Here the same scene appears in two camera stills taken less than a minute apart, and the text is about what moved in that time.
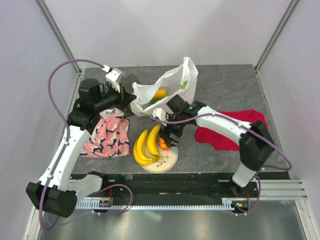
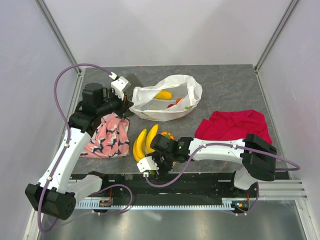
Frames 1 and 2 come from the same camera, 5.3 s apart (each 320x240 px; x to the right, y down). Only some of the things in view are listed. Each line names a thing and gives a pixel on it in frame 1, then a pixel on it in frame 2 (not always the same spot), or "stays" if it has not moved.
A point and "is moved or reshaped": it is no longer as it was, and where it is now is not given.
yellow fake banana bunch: [145, 148] stays
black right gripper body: [176, 128] to [164, 162]
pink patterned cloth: [110, 136] stays
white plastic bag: [182, 81] is moved or reshaped
